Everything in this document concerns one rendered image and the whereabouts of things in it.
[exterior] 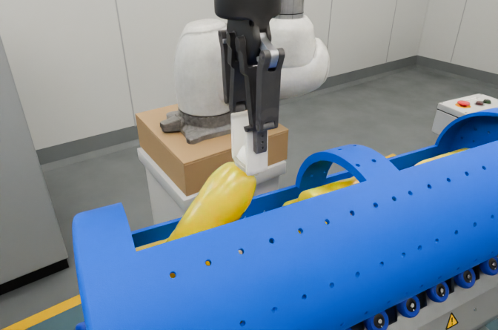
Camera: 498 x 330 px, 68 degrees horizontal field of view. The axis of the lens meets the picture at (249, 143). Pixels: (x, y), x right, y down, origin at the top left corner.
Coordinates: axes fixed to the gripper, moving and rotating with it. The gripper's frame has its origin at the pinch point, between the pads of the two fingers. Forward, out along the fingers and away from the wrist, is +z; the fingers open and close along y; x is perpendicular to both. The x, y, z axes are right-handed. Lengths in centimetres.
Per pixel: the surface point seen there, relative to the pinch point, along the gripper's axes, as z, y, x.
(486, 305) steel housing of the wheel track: 43, 14, 48
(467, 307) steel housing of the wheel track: 42, 13, 42
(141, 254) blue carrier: 7.6, 6.1, -16.7
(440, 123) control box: 27, -31, 82
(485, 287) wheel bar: 39, 12, 47
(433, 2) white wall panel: 46, -328, 429
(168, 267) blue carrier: 8.8, 8.2, -14.2
